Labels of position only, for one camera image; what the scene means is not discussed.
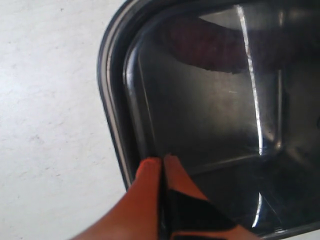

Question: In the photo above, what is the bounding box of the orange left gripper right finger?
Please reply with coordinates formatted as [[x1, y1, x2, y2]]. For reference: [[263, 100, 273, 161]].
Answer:
[[163, 154, 255, 240]]

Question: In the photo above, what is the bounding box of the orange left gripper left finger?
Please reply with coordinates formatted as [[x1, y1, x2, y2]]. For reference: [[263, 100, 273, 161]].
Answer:
[[73, 157, 162, 240]]

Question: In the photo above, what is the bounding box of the dark transparent lunch box lid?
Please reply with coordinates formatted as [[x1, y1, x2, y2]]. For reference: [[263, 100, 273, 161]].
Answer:
[[97, 0, 320, 240]]

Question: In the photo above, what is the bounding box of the red toy sausage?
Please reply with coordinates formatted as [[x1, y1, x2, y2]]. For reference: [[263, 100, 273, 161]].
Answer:
[[159, 17, 248, 74]]

